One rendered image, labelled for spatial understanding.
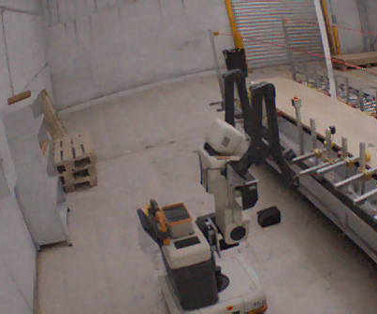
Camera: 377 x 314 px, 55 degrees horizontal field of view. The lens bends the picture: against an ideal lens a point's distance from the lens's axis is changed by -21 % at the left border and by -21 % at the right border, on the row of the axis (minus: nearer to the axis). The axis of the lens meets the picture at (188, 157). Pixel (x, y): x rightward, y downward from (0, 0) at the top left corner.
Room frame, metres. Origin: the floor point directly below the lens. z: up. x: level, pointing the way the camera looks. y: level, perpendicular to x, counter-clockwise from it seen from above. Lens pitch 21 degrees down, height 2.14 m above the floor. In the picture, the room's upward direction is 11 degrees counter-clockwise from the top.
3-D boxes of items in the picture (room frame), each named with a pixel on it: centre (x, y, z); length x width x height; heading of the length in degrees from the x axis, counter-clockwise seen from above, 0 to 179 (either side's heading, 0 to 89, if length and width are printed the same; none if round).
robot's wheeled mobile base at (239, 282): (2.29, 0.02, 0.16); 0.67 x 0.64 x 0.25; 100
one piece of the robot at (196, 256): (2.28, 0.11, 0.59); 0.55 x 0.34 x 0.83; 10
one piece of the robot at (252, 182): (2.34, -0.27, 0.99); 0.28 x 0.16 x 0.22; 10
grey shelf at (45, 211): (3.96, 1.66, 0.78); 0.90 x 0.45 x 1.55; 11
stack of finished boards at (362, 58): (9.95, -5.53, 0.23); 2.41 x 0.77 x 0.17; 102
